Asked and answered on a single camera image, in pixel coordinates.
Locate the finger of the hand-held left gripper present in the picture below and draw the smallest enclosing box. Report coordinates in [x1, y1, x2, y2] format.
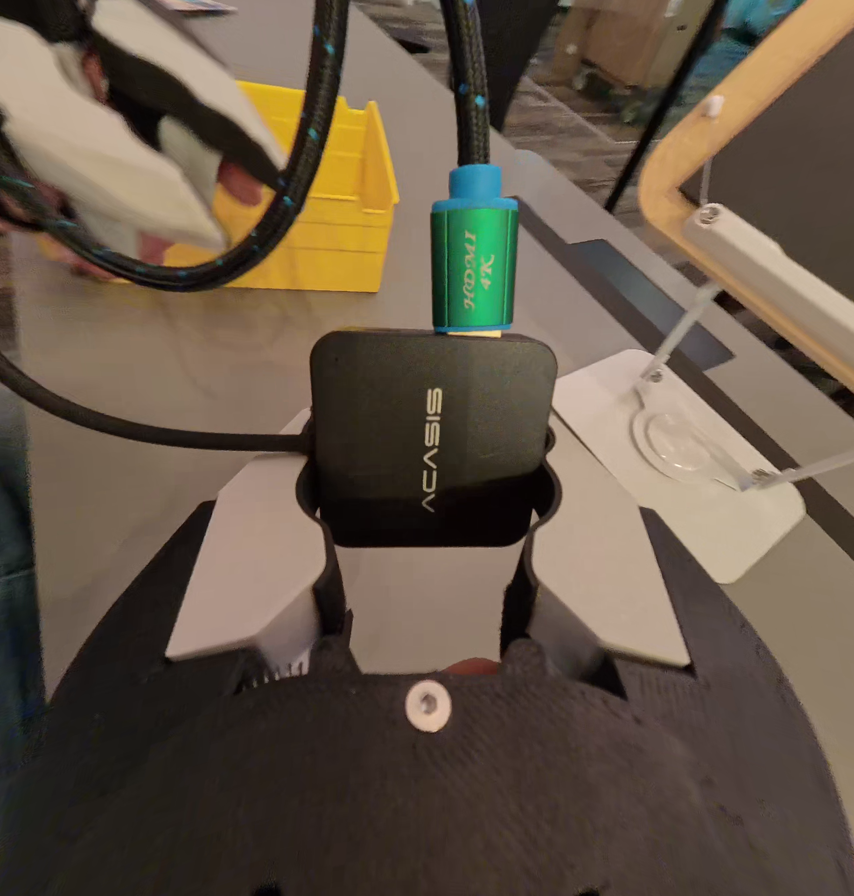
[89, 0, 289, 193]
[0, 14, 228, 256]

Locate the person's leg in jeans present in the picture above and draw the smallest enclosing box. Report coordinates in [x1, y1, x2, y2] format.
[0, 367, 46, 799]

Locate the black adapter hub with cable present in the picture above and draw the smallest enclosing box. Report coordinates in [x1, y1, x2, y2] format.
[0, 329, 558, 548]

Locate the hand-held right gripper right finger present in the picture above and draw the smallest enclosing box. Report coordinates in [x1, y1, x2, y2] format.
[503, 420, 691, 670]

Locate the grey panel with wooden rim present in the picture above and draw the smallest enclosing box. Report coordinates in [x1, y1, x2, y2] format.
[637, 0, 854, 410]

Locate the person's left hand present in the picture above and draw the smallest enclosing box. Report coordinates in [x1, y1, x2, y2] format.
[35, 157, 268, 282]

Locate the yellow plastic bin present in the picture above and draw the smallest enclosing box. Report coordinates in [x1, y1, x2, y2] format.
[159, 80, 400, 294]

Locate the black chair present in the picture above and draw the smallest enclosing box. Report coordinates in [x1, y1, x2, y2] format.
[472, 0, 562, 131]

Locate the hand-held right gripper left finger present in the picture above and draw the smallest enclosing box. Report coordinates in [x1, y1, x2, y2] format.
[166, 411, 347, 666]

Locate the green plug braided hdmi cable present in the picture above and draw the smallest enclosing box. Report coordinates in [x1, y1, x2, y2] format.
[0, 0, 520, 338]

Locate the cardboard box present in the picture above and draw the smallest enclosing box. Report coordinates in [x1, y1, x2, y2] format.
[553, 0, 729, 88]

